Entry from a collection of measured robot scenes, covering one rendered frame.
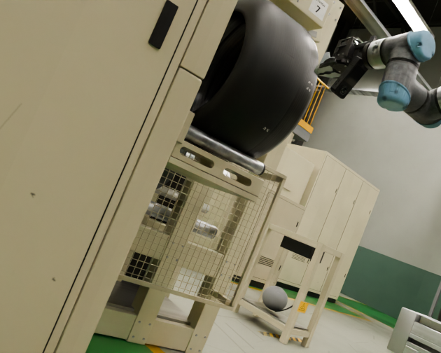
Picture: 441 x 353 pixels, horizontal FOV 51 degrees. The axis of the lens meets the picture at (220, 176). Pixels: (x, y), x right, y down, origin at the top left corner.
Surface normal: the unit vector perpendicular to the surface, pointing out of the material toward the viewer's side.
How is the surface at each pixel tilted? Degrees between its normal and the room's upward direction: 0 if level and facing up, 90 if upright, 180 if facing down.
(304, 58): 70
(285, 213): 90
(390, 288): 90
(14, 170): 90
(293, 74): 85
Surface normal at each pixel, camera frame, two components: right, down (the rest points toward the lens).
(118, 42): 0.51, 0.15
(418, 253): -0.66, -0.33
